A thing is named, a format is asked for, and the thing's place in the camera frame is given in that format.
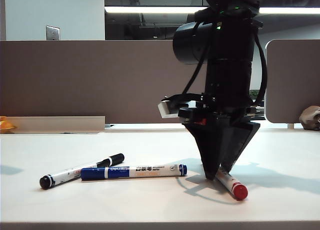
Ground wide brown desk divider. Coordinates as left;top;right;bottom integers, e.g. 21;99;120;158
0;40;209;125

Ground orange object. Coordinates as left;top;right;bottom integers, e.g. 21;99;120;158
0;116;16;134

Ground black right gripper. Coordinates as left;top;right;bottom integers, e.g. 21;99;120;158
177;59;261;180

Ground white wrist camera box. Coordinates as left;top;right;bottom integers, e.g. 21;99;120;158
157;99;181;119

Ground blue whiteboard marker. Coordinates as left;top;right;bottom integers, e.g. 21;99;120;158
80;164;188;181

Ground black whiteboard marker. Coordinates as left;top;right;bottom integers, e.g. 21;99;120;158
39;153;125;190

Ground narrow brown desk divider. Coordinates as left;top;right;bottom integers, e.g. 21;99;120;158
264;39;320;124

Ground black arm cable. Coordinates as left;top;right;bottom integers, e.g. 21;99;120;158
250;22;268;107
180;21;214;96

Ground brown crumpled lump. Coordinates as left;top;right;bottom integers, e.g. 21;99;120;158
298;105;320;130

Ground metal wall plate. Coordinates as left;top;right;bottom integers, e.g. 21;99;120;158
45;25;61;41

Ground red whiteboard marker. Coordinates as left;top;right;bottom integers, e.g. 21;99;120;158
215;167;249;200

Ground beige cardboard box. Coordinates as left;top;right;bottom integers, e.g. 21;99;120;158
9;116;106;134

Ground long ceiling light strip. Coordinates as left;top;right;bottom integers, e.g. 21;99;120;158
104;6;320;15

